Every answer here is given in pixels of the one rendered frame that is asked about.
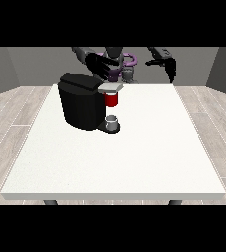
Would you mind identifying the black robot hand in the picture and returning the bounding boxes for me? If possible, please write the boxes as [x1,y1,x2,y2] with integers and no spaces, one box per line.
[85,52,120,82]
[144,57,178,84]

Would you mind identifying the pale grey machine lid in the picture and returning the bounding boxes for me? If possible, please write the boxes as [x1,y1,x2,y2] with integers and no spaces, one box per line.
[97,81,124,94]

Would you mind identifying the red pod holder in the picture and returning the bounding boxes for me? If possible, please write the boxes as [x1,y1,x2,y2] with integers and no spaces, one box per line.
[103,92,119,108]

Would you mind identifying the black coffee machine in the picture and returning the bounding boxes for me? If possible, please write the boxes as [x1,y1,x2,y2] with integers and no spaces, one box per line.
[57,72,121,134]

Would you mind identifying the grey robot trunk purple rings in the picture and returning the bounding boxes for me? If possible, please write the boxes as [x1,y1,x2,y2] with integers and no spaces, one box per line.
[96,47,140,84]

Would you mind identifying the small grey cup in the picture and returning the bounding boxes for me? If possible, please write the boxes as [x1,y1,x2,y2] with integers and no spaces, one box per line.
[104,114,119,131]

